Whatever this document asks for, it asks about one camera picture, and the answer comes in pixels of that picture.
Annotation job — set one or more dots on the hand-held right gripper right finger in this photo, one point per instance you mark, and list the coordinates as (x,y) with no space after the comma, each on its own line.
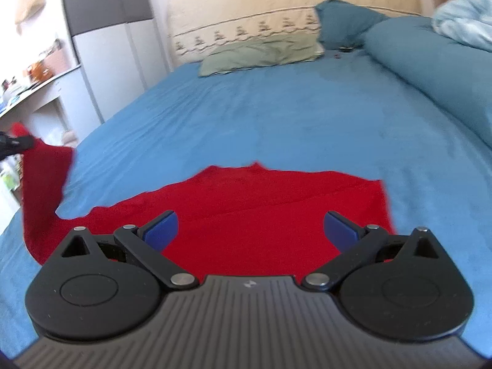
(340,231)

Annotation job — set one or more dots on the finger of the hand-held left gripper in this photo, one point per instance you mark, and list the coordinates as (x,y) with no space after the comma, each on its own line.
(17,143)

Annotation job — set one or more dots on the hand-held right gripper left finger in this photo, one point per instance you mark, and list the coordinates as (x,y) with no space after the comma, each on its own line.
(163,231)

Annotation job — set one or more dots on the red garment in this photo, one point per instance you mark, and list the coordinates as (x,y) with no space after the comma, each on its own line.
(261,207)

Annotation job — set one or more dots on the white desk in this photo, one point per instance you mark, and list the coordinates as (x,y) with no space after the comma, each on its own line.
(46,96)

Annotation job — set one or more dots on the orange container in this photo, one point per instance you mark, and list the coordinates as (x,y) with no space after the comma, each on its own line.
(37,71)

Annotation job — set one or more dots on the pink box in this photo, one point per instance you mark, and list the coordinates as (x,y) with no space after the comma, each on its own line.
(57,58)

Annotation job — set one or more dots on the white and grey wardrobe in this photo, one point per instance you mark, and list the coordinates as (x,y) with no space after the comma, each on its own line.
(100,46)

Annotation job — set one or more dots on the small dark object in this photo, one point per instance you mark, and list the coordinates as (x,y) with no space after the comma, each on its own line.
(346,50)

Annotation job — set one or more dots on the blue duvet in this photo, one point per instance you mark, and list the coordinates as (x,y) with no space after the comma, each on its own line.
(430,69)

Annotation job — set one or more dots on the green pillow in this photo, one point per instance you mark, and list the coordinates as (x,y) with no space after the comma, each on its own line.
(253,53)

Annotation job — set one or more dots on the teal pillow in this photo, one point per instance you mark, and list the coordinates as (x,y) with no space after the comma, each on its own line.
(342,23)

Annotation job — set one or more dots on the beige padded headboard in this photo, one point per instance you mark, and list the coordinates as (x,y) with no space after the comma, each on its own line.
(269,4)

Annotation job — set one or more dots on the light blue blanket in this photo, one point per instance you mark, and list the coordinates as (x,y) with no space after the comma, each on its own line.
(465,19)

